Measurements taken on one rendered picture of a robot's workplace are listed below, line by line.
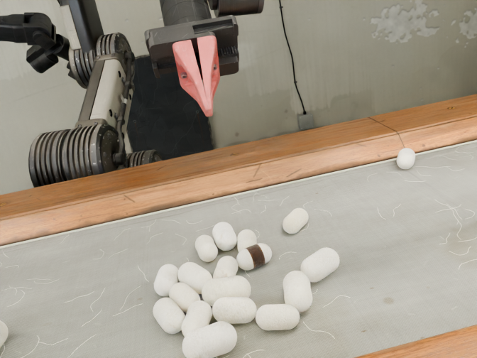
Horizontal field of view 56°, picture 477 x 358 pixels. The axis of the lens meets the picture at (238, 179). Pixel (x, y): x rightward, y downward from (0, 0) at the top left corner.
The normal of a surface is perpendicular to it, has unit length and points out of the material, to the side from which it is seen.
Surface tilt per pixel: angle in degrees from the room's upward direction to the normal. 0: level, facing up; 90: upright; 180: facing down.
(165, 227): 0
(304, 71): 90
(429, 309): 0
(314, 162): 45
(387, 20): 90
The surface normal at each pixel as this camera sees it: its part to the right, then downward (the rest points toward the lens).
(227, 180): 0.01, -0.39
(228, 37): 0.22, 0.87
